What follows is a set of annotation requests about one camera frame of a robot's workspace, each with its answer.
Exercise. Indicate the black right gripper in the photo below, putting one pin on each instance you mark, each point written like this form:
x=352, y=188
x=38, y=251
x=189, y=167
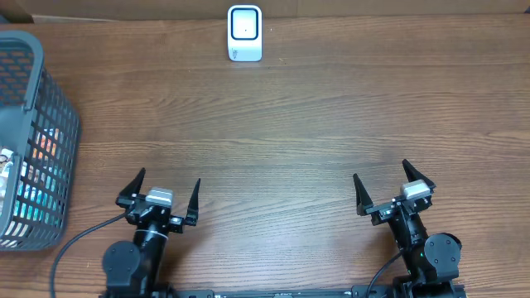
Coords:
x=383, y=212

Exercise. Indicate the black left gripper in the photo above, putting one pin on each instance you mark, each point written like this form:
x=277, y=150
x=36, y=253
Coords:
x=127, y=199

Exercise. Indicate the teal tissue pack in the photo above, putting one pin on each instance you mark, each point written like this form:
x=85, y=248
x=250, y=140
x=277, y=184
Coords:
x=40, y=197

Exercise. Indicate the orange tissue pack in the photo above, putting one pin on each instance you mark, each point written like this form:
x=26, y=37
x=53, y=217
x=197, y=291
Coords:
x=45, y=143

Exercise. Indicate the brown snack bag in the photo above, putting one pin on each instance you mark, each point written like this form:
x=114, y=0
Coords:
x=6, y=164

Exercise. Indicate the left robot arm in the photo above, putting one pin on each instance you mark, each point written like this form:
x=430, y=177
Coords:
x=132, y=267

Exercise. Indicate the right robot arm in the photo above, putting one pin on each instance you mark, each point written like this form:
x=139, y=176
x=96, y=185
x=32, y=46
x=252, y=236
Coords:
x=432, y=261

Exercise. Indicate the white barcode scanner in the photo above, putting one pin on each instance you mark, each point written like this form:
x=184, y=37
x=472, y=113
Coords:
x=245, y=33

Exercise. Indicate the grey plastic mesh basket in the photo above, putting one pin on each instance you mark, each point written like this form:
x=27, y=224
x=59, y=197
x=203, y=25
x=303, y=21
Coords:
x=31, y=101

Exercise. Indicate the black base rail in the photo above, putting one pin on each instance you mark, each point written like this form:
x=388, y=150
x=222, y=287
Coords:
x=281, y=294

